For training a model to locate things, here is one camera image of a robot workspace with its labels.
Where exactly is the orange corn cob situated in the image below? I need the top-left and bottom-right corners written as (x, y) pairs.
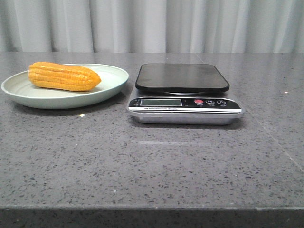
top-left (28, 62), bottom-right (101, 92)

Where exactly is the silver black kitchen scale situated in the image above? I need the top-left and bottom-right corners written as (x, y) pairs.
top-left (127, 63), bottom-right (245, 125)

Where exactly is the pale green plate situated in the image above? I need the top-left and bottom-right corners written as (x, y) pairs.
top-left (1, 63), bottom-right (129, 109)

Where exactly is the white pleated curtain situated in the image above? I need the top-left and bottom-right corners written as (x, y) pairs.
top-left (0, 0), bottom-right (304, 53)

